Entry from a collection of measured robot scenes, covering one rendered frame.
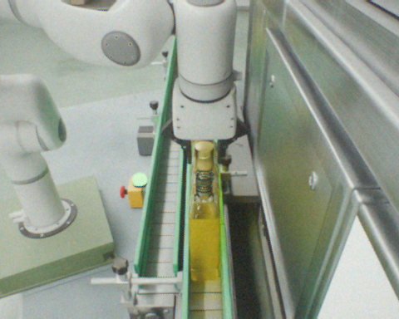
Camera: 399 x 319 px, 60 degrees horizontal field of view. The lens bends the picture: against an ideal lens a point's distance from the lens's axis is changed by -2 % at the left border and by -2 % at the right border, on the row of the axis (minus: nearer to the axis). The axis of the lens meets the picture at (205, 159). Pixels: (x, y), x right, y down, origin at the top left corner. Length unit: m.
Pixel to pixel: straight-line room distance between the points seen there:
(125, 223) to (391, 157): 0.88
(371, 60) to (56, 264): 0.81
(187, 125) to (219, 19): 0.19
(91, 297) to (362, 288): 0.72
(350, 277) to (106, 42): 0.34
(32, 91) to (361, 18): 0.60
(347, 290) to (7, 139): 0.74
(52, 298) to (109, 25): 0.71
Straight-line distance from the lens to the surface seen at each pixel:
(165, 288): 0.76
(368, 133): 0.31
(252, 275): 0.94
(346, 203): 0.34
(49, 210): 0.99
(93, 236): 0.95
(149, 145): 1.28
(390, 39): 0.34
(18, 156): 0.91
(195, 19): 0.42
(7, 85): 0.79
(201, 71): 0.46
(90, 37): 0.43
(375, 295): 0.31
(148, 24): 0.42
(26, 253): 0.99
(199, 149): 0.62
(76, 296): 0.95
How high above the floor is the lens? 1.51
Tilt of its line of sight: 37 degrees down
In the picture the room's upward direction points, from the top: straight up
